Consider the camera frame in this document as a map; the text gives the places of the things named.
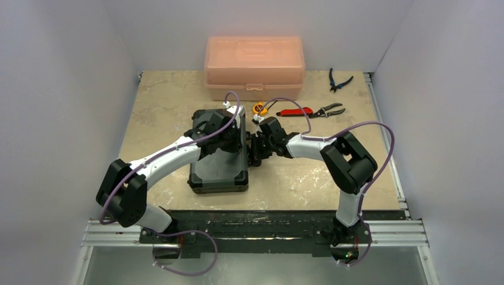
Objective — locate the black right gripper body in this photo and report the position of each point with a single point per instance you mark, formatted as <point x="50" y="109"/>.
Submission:
<point x="255" y="147"/>

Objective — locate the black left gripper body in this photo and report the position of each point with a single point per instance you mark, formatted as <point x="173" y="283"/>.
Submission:
<point x="230" y="142"/>

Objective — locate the black poker set case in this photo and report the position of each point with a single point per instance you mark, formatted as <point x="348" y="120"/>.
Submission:
<point x="221" y="172"/>

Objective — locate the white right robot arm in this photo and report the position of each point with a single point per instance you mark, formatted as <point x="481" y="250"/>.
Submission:
<point x="350" y="165"/>

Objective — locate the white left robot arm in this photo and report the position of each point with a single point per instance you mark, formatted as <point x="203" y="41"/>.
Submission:
<point x="123" y="191"/>

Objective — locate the red utility knife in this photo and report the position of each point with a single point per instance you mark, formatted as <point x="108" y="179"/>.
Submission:
<point x="295" y="112"/>

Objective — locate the yellow tape measure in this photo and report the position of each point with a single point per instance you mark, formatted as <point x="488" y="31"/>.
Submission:
<point x="263" y="109"/>

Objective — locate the orange plastic toolbox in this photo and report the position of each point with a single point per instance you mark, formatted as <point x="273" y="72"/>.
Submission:
<point x="256" y="68"/>

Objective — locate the black wire stripper pliers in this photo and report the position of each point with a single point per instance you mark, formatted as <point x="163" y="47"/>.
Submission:
<point x="327" y="111"/>

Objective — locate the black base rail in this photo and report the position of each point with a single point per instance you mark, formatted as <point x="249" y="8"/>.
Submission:
<point x="266" y="232"/>

